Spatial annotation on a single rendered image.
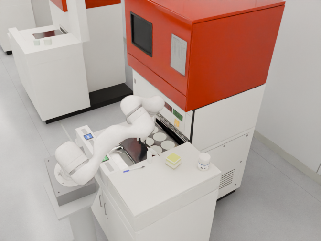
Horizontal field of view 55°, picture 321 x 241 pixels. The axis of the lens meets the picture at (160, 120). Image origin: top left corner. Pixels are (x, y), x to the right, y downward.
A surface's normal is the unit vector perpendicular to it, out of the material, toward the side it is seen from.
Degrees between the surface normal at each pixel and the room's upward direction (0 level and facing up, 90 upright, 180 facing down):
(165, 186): 0
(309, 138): 90
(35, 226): 0
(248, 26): 90
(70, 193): 90
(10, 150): 0
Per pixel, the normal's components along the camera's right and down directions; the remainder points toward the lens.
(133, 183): 0.02, -0.80
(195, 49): 0.54, 0.50
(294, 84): -0.84, 0.31
